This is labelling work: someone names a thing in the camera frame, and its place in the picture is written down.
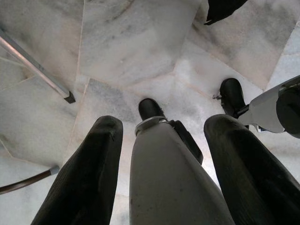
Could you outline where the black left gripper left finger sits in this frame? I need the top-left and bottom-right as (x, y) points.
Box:
(30, 115), (124, 225)

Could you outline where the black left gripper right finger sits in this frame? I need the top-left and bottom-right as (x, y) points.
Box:
(203, 114), (300, 225)

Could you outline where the marble top folding table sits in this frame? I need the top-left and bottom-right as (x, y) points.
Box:
(0, 165), (60, 195)

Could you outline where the grey robot right leg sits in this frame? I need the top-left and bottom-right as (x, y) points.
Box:
(236, 75), (300, 139)

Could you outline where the grey robot leg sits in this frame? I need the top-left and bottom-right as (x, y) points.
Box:
(236, 75), (300, 139)
(128, 116), (235, 225)

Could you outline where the grey robot left leg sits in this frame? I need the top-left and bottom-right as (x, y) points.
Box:
(128, 116), (235, 225)

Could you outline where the black robot right foot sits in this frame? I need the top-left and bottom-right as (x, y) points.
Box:
(219, 78), (247, 118)

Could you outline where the black robot foot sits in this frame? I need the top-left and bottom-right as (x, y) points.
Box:
(138, 98), (165, 121)
(219, 78), (247, 118)

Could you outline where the black robot left foot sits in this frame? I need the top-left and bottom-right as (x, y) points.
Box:
(138, 98), (165, 121)

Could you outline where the silver metal clothes rack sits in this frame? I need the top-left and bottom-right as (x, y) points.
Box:
(0, 28), (76, 104)

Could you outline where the black shirt with red collar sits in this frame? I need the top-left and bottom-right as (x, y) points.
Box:
(203, 0), (249, 26)

